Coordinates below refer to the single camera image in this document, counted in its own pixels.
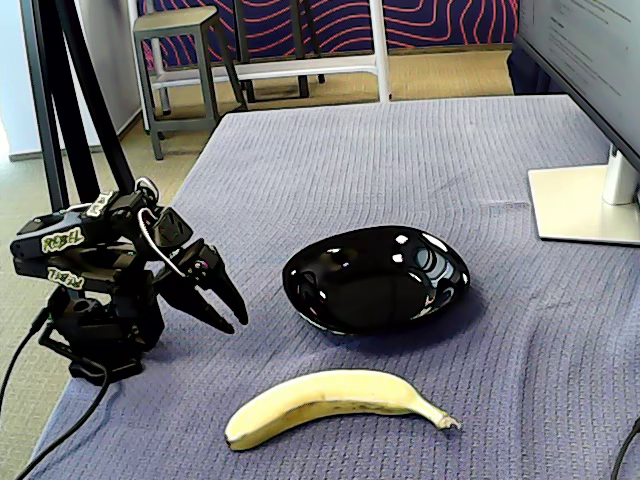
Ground yellow banana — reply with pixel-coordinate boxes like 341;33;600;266
223;369;462;452

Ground black glossy bowl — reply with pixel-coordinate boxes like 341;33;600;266
281;224;471;337

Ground black tripod stand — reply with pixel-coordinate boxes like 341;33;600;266
19;0;137;216

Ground blue-grey woven cloth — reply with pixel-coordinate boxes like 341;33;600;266
29;94;640;480

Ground grey metal stool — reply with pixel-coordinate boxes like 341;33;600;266
132;4;249;161

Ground dark chair legs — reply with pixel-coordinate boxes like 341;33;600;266
232;0;326;104

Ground purple panel with red lines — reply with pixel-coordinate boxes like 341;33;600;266
137;0;520;69

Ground computer monitor with silver stand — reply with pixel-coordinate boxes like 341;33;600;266
512;0;640;246

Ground white gripper servo wire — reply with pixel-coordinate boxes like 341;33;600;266
137;207;182;277

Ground black looping cable at base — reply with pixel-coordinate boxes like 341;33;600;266
14;359;110;480

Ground black cable at arm rear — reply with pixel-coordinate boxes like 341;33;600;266
0;304;51;416

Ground thin black cable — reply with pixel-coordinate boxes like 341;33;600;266
612;414;640;480

